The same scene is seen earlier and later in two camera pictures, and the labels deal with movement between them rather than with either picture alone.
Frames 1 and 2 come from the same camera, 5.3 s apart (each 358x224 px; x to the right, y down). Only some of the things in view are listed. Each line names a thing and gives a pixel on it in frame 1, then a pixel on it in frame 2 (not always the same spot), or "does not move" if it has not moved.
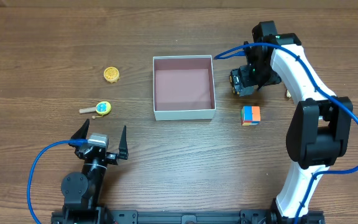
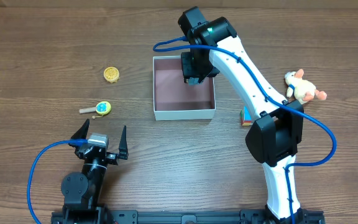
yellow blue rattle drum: x=103 y=108 does not move
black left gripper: x=103 y=156 does not move
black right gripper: x=239 y=81 to x=192 y=80
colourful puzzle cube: x=250 y=115 does not move
